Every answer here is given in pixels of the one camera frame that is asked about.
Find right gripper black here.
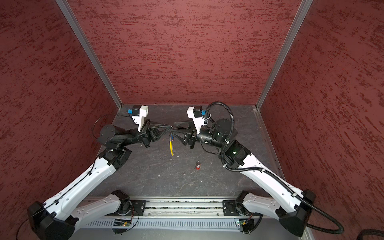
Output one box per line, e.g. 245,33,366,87
171,118,228,149

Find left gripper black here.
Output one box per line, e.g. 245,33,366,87
119,118,172,148

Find yellow capped key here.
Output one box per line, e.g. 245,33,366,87
169,140,174,156

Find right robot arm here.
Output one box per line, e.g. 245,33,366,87
172,119,316,237

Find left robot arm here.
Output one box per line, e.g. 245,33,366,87
28,121,172,240

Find left circuit board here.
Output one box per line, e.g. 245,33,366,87
113,219,132,228

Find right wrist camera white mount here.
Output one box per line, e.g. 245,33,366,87
187,106,211,134

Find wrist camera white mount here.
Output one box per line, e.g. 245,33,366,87
128,105,149,132
187,106,211,134

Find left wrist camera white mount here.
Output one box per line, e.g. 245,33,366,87
128,105,149,132

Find black corrugated cable conduit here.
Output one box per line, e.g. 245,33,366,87
203,101,345,235

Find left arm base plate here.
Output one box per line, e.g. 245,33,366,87
117,200,147,216

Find aluminium mounting rail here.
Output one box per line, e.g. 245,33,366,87
71,196,305,219

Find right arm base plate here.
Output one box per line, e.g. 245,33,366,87
222,200,250,217

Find white slotted cable duct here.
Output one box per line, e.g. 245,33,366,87
84,218,239,232

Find left aluminium corner post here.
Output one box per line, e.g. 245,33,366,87
56,0,123,110

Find aluminium corner post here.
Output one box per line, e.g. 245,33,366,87
256,0,313,111
56,0,123,110

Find right aluminium corner post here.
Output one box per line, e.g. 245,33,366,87
256,0,313,111

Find black cable bottom right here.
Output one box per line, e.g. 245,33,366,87
355,228,384,240

